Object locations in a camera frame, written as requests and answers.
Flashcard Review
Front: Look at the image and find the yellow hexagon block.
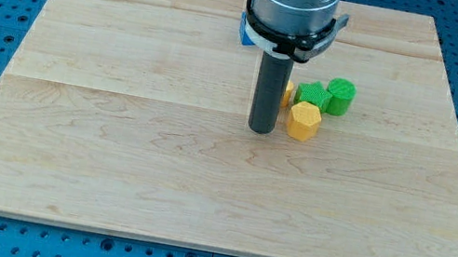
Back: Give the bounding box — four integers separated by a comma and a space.
286, 101, 322, 142

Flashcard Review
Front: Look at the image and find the green star block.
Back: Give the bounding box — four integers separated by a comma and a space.
293, 81, 333, 113

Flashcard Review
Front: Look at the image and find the blue block behind arm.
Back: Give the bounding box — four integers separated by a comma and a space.
238, 12, 254, 47

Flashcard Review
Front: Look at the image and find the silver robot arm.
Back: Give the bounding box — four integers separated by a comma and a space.
240, 0, 349, 63

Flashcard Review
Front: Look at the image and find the yellow block behind rod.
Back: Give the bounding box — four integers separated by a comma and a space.
280, 80, 295, 108

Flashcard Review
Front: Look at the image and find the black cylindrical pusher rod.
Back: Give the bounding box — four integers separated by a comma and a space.
248, 52, 293, 134

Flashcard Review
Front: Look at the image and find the light wooden board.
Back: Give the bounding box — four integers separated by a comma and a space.
0, 0, 458, 257

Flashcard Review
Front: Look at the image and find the green cylinder block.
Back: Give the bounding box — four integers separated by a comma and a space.
326, 78, 357, 116

